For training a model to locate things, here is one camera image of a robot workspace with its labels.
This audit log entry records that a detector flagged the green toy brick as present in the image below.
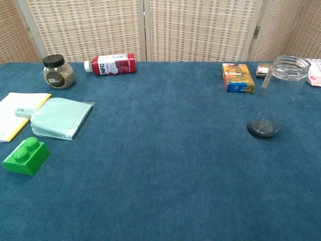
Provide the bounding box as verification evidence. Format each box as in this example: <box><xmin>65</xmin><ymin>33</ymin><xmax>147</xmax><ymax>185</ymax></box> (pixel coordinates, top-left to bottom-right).
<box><xmin>2</xmin><ymin>137</ymin><xmax>51</xmax><ymax>176</ymax></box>

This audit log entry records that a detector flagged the pink wet wipes pack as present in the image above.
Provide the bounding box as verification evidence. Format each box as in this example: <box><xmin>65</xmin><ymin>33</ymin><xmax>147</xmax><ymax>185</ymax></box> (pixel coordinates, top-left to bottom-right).
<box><xmin>304</xmin><ymin>58</ymin><xmax>321</xmax><ymax>88</ymax></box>

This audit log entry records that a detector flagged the woven folding screen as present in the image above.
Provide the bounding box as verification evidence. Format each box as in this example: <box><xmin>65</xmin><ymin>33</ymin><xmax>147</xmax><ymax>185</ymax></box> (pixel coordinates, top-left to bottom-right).
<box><xmin>0</xmin><ymin>0</ymin><xmax>321</xmax><ymax>65</ymax></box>

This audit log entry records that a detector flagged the glass jar with black lid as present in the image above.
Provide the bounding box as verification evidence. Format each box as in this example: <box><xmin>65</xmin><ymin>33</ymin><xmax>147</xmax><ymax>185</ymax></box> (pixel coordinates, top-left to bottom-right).
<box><xmin>42</xmin><ymin>54</ymin><xmax>75</xmax><ymax>90</ymax></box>

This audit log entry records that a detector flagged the blue table cloth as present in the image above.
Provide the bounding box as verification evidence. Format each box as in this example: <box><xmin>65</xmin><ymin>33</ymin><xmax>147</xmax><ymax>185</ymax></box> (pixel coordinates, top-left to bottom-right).
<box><xmin>0</xmin><ymin>61</ymin><xmax>321</xmax><ymax>241</ymax></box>

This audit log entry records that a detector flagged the white notebook with yellow spine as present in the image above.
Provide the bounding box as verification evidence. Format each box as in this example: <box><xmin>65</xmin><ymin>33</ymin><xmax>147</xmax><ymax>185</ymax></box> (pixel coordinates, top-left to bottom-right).
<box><xmin>0</xmin><ymin>92</ymin><xmax>52</xmax><ymax>143</ymax></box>

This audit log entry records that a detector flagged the gold and red snack packet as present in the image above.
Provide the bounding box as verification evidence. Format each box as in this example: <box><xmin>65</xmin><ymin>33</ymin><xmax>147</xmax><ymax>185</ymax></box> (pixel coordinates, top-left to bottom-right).
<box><xmin>255</xmin><ymin>63</ymin><xmax>273</xmax><ymax>78</ymax></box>

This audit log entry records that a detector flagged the red juice bottle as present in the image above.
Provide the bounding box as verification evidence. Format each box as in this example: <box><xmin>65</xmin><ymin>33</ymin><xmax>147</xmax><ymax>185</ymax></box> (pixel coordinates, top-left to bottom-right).
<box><xmin>83</xmin><ymin>53</ymin><xmax>137</xmax><ymax>76</ymax></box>

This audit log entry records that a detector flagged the clear glass jar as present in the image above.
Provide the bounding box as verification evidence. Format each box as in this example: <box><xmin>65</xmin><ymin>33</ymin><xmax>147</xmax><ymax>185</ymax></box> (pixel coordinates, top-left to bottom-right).
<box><xmin>247</xmin><ymin>55</ymin><xmax>311</xmax><ymax>139</ymax></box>

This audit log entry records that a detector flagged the orange and blue carton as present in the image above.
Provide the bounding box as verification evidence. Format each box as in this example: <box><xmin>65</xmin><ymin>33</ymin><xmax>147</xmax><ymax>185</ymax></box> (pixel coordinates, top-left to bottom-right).
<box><xmin>221</xmin><ymin>63</ymin><xmax>256</xmax><ymax>93</ymax></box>

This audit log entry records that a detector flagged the mint green bagged dustpan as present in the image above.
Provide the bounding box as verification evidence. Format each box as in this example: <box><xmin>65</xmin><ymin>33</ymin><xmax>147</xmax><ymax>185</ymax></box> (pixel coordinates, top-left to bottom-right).
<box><xmin>14</xmin><ymin>97</ymin><xmax>95</xmax><ymax>141</ymax></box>

